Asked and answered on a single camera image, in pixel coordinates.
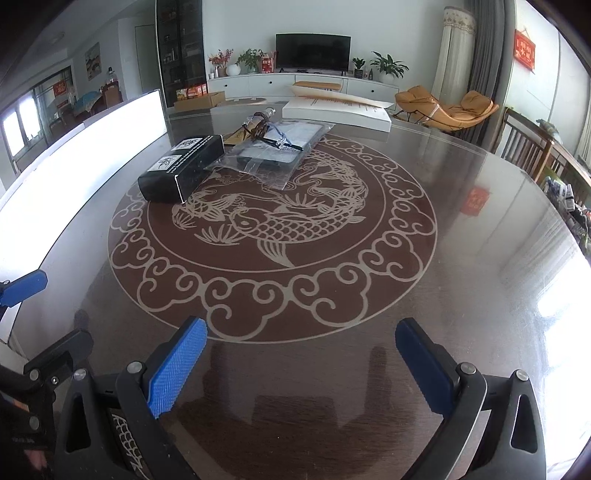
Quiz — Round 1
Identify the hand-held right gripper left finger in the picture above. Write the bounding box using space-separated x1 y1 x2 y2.
55 316 208 480

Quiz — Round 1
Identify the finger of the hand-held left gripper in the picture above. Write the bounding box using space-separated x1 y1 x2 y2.
23 330 95 387
0 271 49 308

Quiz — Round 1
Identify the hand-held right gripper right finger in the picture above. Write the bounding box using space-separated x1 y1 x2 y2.
394 318 548 480

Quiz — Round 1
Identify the long white panel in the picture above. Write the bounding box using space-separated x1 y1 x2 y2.
0 89 169 343

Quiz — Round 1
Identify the black box with white labels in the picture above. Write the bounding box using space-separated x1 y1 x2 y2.
137 135 226 204

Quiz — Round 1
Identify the clutter on sideboard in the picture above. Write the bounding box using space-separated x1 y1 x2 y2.
539 174 591 252

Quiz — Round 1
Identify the clear plastic bag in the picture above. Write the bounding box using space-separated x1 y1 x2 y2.
204 119 334 190

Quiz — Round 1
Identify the wooden chair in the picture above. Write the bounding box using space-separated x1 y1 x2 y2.
491 106 556 184

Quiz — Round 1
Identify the cardboard box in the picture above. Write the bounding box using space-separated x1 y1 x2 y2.
174 90 226 113

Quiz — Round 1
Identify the orange lounge chair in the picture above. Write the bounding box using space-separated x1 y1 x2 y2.
394 85 500 133

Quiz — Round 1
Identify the white flat box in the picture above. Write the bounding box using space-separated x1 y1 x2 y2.
281 84 393 135

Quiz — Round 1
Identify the dark display cabinet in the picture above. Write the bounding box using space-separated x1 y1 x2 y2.
156 0 208 110

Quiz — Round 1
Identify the white television cabinet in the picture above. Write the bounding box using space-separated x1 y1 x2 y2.
206 72 400 112

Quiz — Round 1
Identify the red flower vase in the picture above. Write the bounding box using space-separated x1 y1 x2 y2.
208 49 241 79

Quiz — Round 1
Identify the large leafy potted plant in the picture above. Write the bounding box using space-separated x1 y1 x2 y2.
370 51 410 84

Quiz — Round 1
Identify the grey curtain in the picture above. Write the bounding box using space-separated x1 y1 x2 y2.
475 0 519 154

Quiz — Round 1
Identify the green potted plant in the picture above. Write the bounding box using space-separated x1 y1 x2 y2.
236 48 265 74

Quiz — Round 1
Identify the white curtain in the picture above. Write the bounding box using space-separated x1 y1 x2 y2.
431 6 477 108

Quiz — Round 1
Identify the black television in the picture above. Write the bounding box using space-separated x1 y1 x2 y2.
276 32 352 74

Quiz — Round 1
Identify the framed wall picture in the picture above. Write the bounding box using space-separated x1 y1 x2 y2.
84 42 102 80

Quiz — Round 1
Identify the small bottle with brown cord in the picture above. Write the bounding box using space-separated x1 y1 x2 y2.
225 107 279 147

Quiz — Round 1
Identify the red wall hanging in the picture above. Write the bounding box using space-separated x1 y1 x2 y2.
514 30 537 73

